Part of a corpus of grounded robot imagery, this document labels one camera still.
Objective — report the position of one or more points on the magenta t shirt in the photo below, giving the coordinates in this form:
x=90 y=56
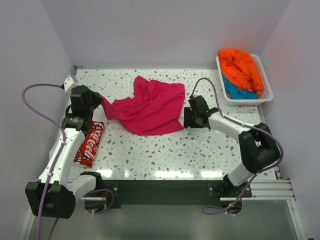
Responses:
x=154 y=109

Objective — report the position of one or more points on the orange t shirt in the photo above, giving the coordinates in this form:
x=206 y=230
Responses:
x=240 y=69

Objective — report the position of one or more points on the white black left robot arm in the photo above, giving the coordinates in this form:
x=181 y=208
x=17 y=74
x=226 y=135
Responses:
x=51 y=195

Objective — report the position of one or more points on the white plastic basket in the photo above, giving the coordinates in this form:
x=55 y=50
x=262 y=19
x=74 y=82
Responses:
x=266 y=95

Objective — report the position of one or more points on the folded white red t shirt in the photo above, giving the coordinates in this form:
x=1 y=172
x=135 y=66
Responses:
x=88 y=149

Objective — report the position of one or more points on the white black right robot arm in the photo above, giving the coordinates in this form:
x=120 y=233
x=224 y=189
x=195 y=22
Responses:
x=258 y=148

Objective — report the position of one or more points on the blue t shirt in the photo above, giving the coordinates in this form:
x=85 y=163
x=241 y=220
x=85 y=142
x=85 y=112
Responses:
x=235 y=93

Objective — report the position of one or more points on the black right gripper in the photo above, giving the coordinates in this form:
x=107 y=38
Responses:
x=187 y=122

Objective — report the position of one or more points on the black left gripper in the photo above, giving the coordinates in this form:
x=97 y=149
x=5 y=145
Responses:
x=96 y=95

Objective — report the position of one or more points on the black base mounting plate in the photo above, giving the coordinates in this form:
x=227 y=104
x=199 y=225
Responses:
x=166 y=193

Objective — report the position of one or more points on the aluminium rail frame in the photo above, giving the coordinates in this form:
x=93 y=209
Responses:
x=266 y=215

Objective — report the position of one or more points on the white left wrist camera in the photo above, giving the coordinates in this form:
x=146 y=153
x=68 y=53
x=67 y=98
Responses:
x=69 y=83

